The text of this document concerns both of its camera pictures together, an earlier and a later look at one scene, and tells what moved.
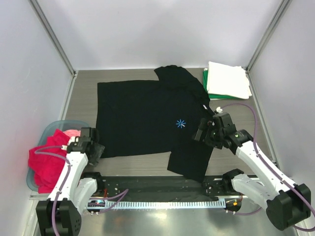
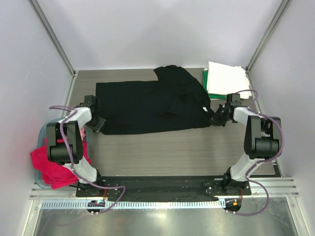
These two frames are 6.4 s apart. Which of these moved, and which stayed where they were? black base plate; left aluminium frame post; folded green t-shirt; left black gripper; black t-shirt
Moved: left black gripper; black t-shirt
Stayed: folded green t-shirt; black base plate; left aluminium frame post
